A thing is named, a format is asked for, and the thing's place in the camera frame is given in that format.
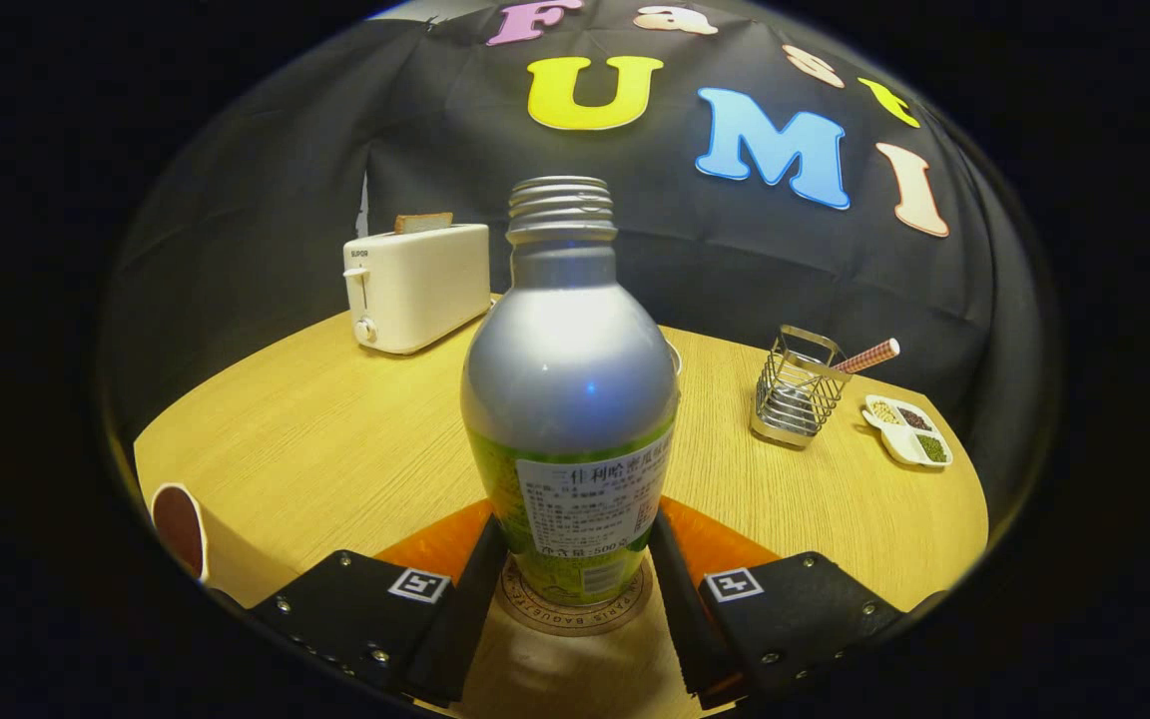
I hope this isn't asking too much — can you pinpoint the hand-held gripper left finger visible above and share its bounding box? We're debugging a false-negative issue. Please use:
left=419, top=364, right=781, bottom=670
left=248, top=499, right=508, bottom=708

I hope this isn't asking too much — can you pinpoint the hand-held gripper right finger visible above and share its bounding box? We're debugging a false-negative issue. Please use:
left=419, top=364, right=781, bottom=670
left=647, top=497, right=920, bottom=712

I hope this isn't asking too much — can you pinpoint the round brown coaster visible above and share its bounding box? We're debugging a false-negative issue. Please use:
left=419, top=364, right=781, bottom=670
left=495, top=554, right=654, bottom=637

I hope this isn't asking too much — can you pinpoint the beige wooden cup with handle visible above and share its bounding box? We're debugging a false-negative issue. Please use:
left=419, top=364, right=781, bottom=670
left=150, top=482, right=301, bottom=610

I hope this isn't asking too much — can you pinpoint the silver bottle with green label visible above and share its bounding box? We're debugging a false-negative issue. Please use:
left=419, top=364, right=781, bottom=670
left=460, top=176, right=682, bottom=607

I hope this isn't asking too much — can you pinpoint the wooden table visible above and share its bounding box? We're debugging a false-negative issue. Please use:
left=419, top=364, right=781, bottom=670
left=133, top=295, right=990, bottom=719

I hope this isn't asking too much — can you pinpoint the white divided dish with beans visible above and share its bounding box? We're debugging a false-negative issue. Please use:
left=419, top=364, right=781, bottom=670
left=862, top=394, right=954, bottom=469

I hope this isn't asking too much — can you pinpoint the red checked straw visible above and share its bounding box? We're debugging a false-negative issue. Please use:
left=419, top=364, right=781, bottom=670
left=832, top=338, right=901, bottom=376

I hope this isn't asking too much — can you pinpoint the white toaster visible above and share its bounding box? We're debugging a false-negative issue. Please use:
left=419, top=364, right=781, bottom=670
left=342, top=223, right=492, bottom=357

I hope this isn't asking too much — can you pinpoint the metal wire holder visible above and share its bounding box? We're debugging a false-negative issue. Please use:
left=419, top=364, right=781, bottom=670
left=750, top=325, right=851, bottom=449

